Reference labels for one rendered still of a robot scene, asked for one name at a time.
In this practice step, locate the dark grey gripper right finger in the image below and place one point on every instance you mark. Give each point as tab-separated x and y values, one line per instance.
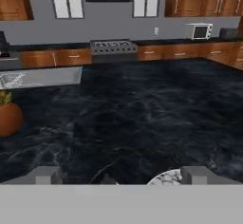
194	174

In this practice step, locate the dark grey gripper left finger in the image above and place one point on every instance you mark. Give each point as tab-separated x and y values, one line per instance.
47	174

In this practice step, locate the white patterned plate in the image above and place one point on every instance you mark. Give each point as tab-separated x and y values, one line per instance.
166	177

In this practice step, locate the orange plant pot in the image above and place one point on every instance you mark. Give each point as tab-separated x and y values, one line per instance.
9	119

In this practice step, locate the green plant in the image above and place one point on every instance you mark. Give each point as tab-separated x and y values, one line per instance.
4	97

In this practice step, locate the steel sink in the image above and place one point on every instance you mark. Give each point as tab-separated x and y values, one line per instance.
38	77

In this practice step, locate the wooden base cupboards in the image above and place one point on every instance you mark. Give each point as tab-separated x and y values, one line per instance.
55	58
193	53

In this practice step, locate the black coffee machine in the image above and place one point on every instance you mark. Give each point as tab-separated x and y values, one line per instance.
4	46

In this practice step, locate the grey hob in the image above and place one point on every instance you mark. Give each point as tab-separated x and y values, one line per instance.
113	50

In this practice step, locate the white microwave oven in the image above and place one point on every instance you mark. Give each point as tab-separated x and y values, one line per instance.
198	31

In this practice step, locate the black toaster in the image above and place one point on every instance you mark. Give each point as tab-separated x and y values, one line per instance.
228	33

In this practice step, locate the white wall socket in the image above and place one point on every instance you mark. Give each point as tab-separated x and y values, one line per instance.
156	30

